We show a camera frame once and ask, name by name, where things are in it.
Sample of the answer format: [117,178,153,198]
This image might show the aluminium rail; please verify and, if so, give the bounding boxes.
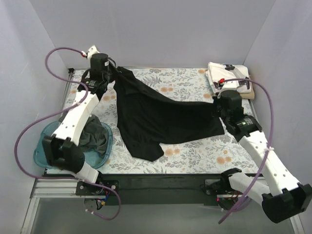
[22,180,304,234]

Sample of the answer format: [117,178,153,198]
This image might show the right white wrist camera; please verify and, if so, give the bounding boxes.
[213,78,225,90]

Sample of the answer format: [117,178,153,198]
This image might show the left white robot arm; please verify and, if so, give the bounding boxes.
[42,51,115,195]

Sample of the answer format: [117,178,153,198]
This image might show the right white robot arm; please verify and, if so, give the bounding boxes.
[211,90,312,223]

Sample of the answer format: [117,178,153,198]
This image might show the white printed folded t shirt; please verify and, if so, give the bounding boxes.
[206,62,249,80]

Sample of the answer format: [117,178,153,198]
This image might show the floral table cloth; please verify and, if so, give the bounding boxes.
[47,67,275,175]

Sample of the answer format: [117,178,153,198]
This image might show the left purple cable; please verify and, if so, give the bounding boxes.
[14,47,89,180]

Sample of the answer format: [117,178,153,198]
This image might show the grey t shirt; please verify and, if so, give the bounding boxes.
[78,115,109,157]

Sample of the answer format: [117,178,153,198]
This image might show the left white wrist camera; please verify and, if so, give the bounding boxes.
[81,45,99,59]

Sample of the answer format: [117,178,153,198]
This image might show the teal plastic basket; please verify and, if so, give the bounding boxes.
[33,117,113,169]

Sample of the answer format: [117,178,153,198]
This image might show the black t shirt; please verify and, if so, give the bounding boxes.
[113,67,224,161]

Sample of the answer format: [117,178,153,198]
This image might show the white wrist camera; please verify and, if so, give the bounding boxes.
[81,45,99,59]
[213,78,225,90]

